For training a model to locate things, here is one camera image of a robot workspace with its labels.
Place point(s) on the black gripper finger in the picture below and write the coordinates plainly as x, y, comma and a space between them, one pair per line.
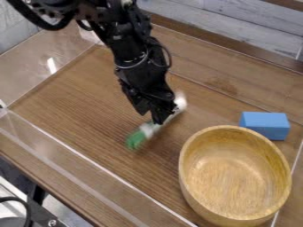
162, 111
141, 104

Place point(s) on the clear acrylic barrier wall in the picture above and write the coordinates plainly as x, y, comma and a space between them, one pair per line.
67, 118

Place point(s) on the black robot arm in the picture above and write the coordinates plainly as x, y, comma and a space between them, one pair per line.
142, 59

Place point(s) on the blue sponge block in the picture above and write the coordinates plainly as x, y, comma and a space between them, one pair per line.
273, 125

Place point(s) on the green white Expo marker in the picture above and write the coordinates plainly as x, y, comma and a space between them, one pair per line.
147, 130

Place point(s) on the brown wooden bowl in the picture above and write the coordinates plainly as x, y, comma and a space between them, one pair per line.
234, 176

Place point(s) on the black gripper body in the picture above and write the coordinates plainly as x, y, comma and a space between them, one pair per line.
145, 80

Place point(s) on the black equipment lower left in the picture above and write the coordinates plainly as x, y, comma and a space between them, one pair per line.
19, 213

